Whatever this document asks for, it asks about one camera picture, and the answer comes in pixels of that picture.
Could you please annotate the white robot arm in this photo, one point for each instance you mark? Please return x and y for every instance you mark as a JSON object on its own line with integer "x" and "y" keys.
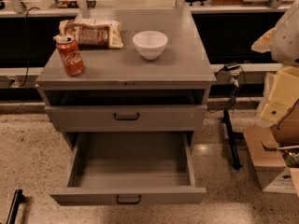
{"x": 282, "y": 41}

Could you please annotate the red coke can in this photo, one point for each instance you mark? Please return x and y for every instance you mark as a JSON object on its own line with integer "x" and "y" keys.
{"x": 67, "y": 47}

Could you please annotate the open grey bottom drawer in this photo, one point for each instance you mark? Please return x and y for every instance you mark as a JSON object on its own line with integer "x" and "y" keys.
{"x": 130, "y": 169}

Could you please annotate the closed grey middle drawer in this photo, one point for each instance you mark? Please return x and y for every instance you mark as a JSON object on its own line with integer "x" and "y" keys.
{"x": 126, "y": 118}

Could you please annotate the grey drawer cabinet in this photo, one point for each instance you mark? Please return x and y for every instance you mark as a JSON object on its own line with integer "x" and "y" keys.
{"x": 181, "y": 75}

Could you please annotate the brown snack bag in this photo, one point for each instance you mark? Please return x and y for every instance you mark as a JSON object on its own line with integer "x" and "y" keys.
{"x": 103, "y": 34}

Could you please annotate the black stand with cables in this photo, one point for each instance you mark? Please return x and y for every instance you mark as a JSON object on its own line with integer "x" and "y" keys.
{"x": 233, "y": 70}

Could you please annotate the white ceramic bowl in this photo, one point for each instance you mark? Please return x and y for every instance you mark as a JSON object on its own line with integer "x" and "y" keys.
{"x": 150, "y": 44}

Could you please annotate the brown cardboard box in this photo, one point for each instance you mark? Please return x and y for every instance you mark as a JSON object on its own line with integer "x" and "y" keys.
{"x": 267, "y": 147}

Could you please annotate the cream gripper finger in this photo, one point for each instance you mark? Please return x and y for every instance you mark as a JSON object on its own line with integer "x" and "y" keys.
{"x": 264, "y": 43}

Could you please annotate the black bar on floor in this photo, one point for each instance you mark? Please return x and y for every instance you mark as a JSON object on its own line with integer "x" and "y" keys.
{"x": 18, "y": 199}

